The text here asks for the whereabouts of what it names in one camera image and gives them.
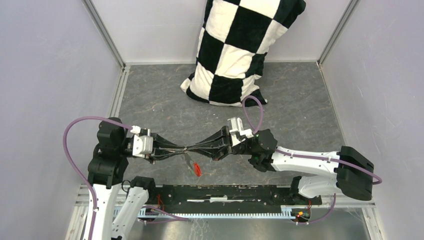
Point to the metal key holder red handle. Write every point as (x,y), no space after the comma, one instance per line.
(195,168)

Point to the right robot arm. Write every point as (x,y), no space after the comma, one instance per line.
(345,171)

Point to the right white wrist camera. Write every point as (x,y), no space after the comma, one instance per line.
(238,129)

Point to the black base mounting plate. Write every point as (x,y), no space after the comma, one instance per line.
(227,199)

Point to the black white checkered pillow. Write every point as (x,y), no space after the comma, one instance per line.
(233,43)

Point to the white slotted cable duct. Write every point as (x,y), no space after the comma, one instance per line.
(285,213)

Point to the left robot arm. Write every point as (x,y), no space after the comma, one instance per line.
(116,143)

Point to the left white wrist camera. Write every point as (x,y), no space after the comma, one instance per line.
(142,143)

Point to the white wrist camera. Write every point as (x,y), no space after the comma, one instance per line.
(142,143)
(238,129)

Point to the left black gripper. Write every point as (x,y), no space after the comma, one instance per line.
(159,153)

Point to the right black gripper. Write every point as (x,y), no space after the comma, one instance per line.
(217,147)

